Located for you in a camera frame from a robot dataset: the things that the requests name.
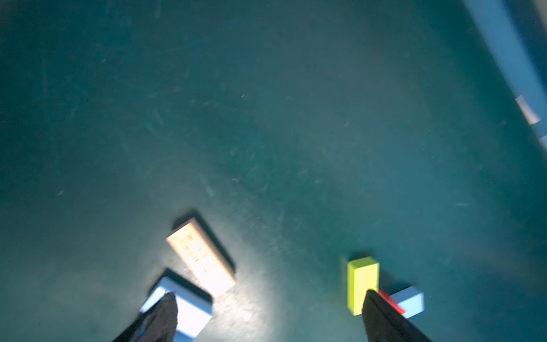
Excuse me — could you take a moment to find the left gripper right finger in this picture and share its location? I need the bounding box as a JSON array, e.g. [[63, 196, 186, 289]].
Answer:
[[362, 289, 432, 342]]

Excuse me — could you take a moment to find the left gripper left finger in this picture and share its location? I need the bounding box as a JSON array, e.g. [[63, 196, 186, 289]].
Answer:
[[113, 292, 178, 342]]

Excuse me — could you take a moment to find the light blue block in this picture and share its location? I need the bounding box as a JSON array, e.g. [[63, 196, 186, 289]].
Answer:
[[139, 269, 212, 341], [390, 286, 425, 319]]

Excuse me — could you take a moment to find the lime green rectangular block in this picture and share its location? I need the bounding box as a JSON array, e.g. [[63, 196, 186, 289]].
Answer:
[[347, 256, 380, 316]]

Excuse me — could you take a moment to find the natural wood block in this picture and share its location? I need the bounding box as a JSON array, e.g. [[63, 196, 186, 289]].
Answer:
[[166, 218, 236, 298]]

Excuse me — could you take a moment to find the red triangular block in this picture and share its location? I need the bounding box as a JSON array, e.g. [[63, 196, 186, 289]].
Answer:
[[378, 289, 406, 316]]

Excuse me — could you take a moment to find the aluminium back frame bar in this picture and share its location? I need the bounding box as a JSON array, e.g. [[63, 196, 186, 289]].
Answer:
[[464, 1, 546, 148]]

